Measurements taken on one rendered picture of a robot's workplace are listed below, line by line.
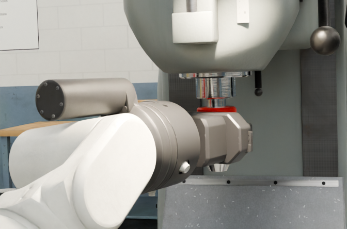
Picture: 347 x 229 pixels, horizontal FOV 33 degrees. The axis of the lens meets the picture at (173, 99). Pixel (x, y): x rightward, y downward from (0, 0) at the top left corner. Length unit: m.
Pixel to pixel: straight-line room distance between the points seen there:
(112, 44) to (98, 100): 4.68
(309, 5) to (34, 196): 0.48
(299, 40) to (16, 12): 4.88
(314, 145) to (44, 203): 0.70
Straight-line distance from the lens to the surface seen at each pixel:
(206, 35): 0.57
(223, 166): 0.70
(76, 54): 5.31
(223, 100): 0.69
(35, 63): 5.47
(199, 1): 0.57
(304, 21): 0.79
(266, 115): 1.07
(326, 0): 0.65
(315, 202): 1.06
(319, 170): 1.07
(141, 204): 4.80
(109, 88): 0.53
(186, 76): 0.67
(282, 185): 1.07
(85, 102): 0.50
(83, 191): 0.43
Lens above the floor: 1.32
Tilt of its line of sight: 3 degrees down
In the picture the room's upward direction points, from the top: 2 degrees counter-clockwise
